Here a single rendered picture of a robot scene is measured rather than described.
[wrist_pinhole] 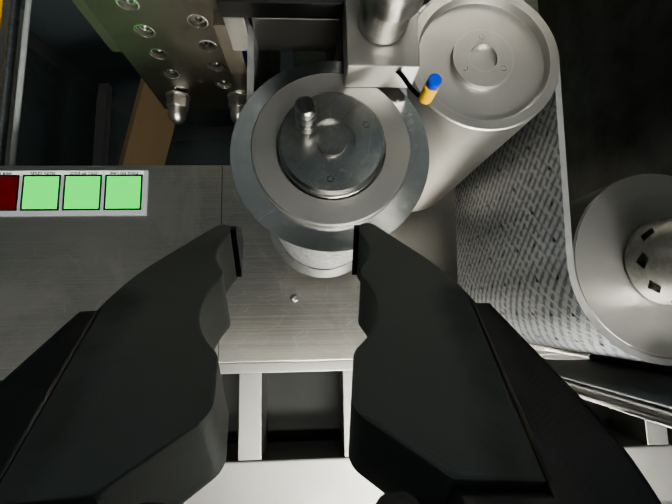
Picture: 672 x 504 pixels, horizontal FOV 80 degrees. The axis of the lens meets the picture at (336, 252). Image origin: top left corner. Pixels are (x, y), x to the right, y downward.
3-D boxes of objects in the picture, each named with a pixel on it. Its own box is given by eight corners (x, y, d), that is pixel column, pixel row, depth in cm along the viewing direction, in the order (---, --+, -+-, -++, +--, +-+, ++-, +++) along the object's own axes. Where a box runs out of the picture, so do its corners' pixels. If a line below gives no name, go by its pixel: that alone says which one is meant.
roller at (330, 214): (406, 72, 30) (415, 224, 28) (365, 181, 56) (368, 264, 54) (250, 72, 29) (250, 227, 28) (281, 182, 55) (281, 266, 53)
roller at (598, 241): (737, 173, 32) (767, 355, 30) (553, 232, 56) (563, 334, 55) (565, 173, 31) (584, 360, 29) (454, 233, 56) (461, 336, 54)
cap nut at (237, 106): (248, 90, 62) (248, 118, 62) (252, 102, 66) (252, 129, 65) (224, 90, 62) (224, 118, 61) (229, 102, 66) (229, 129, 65)
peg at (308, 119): (289, 101, 25) (308, 90, 25) (292, 122, 28) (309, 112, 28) (302, 119, 25) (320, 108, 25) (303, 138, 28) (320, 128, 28)
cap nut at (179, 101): (186, 90, 62) (185, 118, 61) (193, 102, 65) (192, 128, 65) (161, 90, 62) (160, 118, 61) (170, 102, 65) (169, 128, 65)
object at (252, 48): (255, -113, 33) (253, 98, 31) (280, 61, 56) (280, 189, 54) (249, -113, 33) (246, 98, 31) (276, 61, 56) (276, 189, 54)
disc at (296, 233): (423, 60, 31) (435, 249, 29) (422, 63, 32) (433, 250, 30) (230, 59, 31) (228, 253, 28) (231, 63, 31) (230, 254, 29)
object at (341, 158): (349, 214, 27) (256, 156, 27) (347, 220, 29) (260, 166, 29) (405, 126, 28) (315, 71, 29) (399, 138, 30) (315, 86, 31)
